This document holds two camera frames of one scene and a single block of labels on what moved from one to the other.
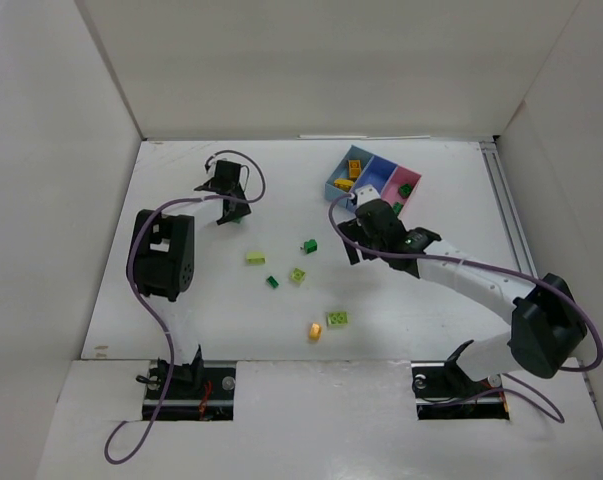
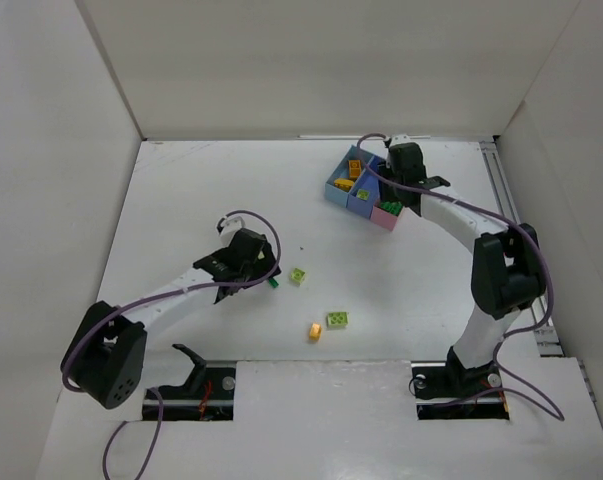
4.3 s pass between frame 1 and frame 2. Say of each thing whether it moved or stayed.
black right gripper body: moved
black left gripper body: moved
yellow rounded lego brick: stayed
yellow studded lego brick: stayed
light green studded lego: stayed
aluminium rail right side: stayed
